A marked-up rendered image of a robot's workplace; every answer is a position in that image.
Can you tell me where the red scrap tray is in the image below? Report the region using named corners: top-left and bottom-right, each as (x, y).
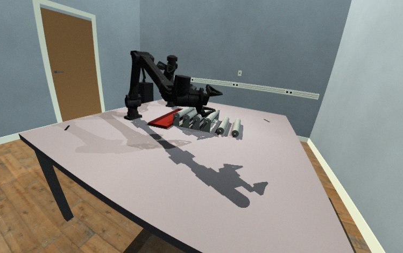
top-left (148, 109), bottom-right (182, 129)

